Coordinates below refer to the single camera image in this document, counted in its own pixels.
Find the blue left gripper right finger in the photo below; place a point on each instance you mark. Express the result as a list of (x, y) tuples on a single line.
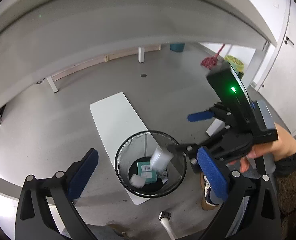
[(215, 177)]

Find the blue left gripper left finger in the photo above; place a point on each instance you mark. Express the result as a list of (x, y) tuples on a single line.
[(80, 172)]

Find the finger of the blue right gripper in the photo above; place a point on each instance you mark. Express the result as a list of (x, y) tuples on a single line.
[(199, 116)]

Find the black mesh trash bin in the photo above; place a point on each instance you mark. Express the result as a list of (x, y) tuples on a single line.
[(140, 147)]

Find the person's right hand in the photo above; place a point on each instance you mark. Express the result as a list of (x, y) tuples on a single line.
[(282, 148)]

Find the right brown sneaker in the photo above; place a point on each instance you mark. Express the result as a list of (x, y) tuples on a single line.
[(209, 200)]

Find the crumpled grey wrapper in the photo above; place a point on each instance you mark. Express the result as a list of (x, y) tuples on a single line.
[(163, 176)]

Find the red mop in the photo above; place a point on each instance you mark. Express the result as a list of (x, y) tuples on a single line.
[(210, 62)]

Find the crumpled white tissue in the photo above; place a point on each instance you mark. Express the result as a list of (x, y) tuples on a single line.
[(137, 181)]

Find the white chair base leg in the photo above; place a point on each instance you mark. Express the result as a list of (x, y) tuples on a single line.
[(164, 218)]

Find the brown fuzzy jacket sleeve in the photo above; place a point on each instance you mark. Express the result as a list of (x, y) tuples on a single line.
[(285, 179)]

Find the white board on floor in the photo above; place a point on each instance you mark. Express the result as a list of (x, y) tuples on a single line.
[(116, 120)]

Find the teal cardboard box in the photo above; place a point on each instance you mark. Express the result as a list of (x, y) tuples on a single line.
[(145, 171)]

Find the dark teal waste bin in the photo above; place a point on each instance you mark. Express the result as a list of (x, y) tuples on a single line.
[(177, 47)]

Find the white curved table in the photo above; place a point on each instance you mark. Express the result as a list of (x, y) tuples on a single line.
[(41, 37)]

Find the white door with handle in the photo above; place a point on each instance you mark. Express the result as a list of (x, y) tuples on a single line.
[(279, 86)]

